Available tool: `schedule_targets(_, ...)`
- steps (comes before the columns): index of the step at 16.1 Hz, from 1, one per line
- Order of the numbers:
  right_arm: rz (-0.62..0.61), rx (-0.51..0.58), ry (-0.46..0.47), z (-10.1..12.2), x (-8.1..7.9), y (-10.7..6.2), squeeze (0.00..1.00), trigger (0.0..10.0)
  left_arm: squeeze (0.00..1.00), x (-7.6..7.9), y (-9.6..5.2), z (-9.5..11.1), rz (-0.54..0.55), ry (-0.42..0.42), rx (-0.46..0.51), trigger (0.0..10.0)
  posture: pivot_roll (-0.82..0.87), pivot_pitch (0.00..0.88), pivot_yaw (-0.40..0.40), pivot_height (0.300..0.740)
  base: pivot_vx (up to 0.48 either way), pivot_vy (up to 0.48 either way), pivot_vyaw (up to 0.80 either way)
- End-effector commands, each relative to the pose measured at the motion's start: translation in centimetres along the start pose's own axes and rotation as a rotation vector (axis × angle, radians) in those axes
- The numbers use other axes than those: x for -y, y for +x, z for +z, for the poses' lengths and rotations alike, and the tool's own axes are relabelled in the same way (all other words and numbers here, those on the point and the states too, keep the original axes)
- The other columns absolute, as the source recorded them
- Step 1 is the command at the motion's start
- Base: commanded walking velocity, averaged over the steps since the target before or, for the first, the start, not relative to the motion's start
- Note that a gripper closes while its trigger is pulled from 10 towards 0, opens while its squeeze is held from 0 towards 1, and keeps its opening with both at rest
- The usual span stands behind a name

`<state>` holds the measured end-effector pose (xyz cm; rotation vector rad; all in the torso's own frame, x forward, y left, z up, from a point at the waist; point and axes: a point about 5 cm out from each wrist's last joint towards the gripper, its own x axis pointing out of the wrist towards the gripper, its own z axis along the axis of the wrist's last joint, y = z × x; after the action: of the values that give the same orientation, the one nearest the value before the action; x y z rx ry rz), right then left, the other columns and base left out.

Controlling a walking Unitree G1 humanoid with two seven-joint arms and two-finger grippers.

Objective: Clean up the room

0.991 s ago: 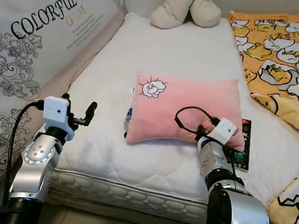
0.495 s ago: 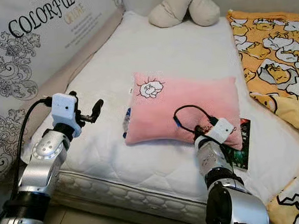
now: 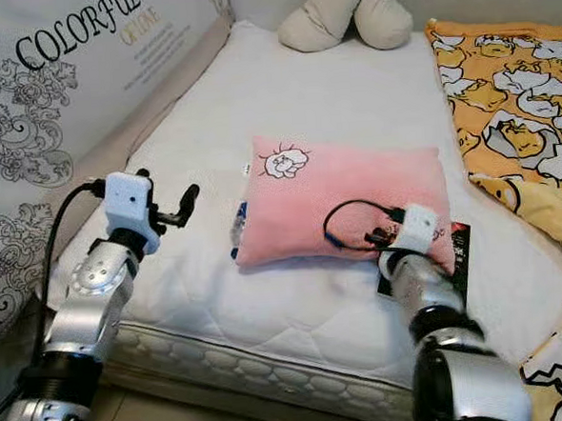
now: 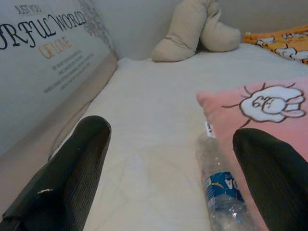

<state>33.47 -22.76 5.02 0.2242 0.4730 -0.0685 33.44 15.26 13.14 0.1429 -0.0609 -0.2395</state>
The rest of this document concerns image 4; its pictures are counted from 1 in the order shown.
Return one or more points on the yellow cartoon duck blanket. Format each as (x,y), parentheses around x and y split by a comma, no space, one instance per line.
(284,41)

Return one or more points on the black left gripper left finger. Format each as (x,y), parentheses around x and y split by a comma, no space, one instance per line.
(72,168)

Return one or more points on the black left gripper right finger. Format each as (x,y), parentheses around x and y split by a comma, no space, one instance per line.
(276,183)

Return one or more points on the pink cartoon pillow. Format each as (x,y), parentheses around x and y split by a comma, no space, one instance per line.
(223,115)

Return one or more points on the white quilted mattress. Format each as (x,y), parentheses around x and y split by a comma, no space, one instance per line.
(156,96)

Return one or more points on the white printed headboard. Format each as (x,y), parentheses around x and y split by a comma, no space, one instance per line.
(36,72)

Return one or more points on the clear plastic water bottle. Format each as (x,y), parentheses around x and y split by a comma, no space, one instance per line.
(216,183)

